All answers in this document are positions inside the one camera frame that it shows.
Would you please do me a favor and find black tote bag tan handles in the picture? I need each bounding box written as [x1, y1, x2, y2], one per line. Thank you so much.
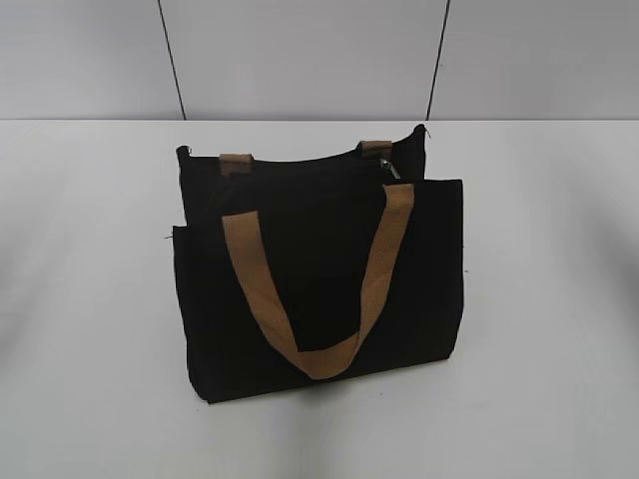
[172, 125, 464, 404]

